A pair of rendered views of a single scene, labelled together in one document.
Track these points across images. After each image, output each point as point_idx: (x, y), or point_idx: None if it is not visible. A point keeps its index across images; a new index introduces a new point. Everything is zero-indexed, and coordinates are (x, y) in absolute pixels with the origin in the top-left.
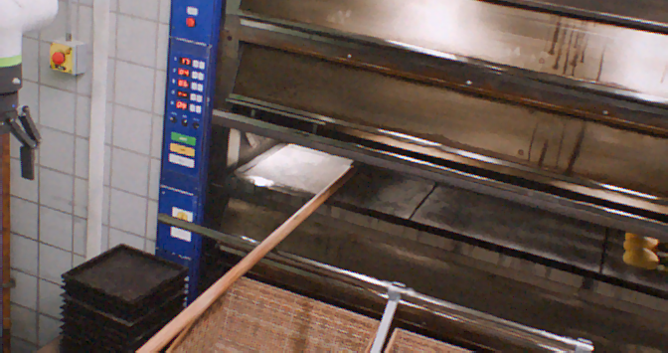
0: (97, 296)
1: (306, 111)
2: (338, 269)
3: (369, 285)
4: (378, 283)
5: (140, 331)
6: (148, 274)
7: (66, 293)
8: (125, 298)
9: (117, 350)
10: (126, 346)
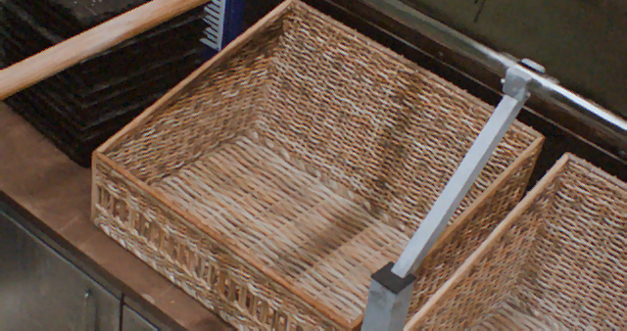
0: (39, 3)
1: None
2: (421, 17)
3: (473, 58)
4: (490, 57)
5: (105, 75)
6: None
7: None
8: (77, 14)
9: (69, 101)
10: (79, 97)
